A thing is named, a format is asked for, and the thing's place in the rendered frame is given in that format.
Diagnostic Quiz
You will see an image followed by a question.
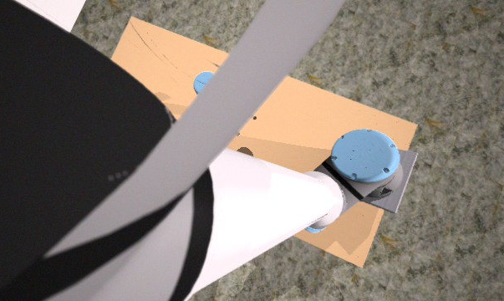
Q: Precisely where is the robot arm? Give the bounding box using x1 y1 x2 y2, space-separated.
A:
0 0 403 301

